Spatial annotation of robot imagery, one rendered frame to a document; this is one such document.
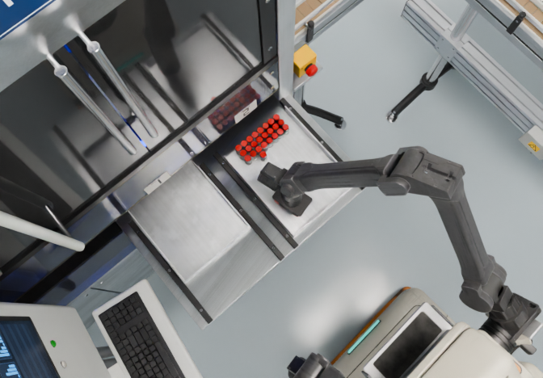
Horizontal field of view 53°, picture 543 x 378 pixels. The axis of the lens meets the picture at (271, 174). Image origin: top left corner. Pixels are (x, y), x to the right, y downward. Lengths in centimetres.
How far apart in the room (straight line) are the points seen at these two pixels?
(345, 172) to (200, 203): 63
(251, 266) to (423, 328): 53
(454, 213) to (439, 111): 172
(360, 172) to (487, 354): 46
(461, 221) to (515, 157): 174
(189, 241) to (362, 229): 112
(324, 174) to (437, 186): 31
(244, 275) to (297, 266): 91
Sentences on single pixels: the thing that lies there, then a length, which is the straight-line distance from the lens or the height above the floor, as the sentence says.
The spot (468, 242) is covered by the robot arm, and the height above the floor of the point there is 140.
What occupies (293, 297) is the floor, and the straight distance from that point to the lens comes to 257.
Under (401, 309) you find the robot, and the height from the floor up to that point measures 28.
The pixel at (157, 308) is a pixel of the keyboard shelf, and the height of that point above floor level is 80.
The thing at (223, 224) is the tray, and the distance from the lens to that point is 172.
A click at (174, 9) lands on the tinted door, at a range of 106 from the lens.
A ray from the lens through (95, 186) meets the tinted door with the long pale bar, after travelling 142.
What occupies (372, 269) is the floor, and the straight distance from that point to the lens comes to 261.
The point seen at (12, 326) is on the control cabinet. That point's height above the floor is 129.
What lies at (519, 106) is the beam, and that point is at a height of 55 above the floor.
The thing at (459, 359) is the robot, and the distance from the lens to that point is 127.
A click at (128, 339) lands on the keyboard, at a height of 82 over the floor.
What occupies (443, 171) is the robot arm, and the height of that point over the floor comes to 152.
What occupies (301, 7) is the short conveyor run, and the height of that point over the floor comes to 93.
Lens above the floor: 256
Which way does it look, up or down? 75 degrees down
